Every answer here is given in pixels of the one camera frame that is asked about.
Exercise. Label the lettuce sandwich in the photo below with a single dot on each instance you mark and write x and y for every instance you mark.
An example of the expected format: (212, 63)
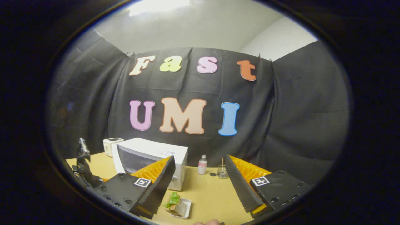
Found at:
(175, 201)

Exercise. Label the black backdrop cloth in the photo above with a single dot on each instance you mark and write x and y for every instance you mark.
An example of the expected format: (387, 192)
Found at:
(200, 87)

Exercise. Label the clear bottle with pink label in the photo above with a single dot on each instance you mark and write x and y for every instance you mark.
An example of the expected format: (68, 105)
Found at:
(202, 165)

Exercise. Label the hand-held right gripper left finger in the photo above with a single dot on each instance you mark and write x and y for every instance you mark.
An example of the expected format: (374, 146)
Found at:
(162, 184)

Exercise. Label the ceiling light panel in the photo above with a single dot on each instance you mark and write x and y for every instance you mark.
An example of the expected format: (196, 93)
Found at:
(159, 6)

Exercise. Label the white plastic tray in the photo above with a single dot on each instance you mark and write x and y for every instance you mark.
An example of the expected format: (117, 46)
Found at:
(187, 207)

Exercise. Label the glass jar with stick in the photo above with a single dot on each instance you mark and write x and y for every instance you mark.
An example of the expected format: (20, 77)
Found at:
(222, 172)

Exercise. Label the white toaster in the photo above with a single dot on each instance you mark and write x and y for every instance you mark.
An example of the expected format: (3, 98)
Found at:
(111, 145)

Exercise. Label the white microwave oven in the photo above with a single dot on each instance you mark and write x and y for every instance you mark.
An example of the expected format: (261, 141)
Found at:
(150, 156)

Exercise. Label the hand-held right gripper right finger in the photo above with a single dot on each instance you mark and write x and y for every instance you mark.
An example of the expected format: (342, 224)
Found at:
(240, 184)

